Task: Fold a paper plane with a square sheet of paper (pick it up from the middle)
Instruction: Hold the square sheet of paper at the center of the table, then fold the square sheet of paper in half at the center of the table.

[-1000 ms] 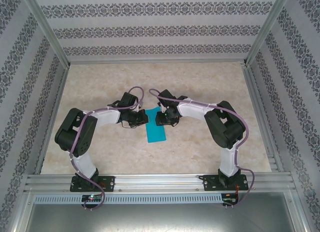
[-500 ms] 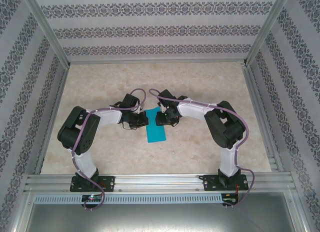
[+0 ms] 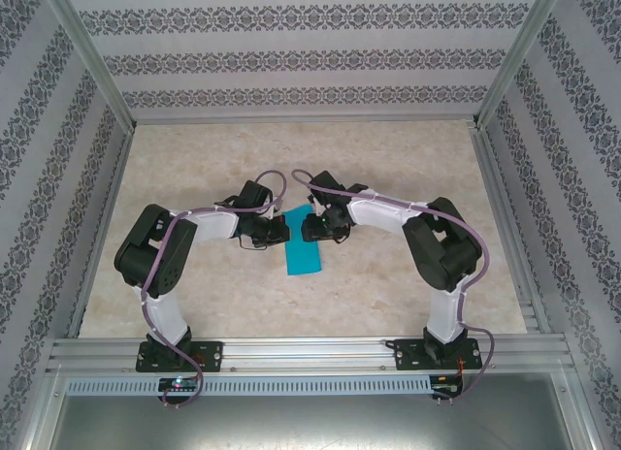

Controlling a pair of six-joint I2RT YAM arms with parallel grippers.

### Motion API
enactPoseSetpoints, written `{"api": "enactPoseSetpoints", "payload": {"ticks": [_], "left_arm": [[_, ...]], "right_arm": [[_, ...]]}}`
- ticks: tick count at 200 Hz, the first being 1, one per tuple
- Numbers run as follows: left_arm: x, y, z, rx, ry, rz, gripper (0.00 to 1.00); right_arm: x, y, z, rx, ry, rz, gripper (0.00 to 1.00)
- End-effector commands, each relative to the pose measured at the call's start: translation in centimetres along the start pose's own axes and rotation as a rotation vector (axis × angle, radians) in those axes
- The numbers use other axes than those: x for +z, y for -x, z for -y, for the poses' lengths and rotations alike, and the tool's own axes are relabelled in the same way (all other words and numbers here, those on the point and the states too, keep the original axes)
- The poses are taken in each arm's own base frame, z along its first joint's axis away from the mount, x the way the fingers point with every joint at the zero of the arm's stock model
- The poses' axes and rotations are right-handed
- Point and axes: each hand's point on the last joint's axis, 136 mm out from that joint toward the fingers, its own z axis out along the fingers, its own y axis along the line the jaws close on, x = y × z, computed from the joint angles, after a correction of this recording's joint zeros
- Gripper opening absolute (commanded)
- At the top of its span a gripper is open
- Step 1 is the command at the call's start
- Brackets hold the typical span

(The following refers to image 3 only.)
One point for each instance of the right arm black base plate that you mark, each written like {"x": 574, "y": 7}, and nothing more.
{"x": 405, "y": 355}

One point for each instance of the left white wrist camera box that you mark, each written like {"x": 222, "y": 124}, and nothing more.
{"x": 277, "y": 211}

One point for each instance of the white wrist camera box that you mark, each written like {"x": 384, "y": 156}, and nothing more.
{"x": 316, "y": 210}
{"x": 277, "y": 211}

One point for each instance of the aluminium mounting rail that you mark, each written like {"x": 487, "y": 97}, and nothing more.
{"x": 301, "y": 353}

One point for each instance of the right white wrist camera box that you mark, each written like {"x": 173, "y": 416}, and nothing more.
{"x": 316, "y": 210}

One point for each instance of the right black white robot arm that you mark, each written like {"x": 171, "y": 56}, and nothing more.
{"x": 441, "y": 246}

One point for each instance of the blue square paper sheet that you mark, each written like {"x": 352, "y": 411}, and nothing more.
{"x": 303, "y": 258}

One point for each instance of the aluminium side rail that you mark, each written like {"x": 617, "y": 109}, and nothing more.
{"x": 502, "y": 202}
{"x": 103, "y": 227}

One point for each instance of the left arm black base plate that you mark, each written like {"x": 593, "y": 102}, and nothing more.
{"x": 213, "y": 355}

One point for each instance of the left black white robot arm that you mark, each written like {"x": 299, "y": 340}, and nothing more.
{"x": 155, "y": 256}

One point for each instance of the aluminium frame post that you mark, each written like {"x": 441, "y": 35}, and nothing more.
{"x": 91, "y": 57}
{"x": 515, "y": 57}

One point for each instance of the grey metal sheet tray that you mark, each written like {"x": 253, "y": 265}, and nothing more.
{"x": 310, "y": 426}

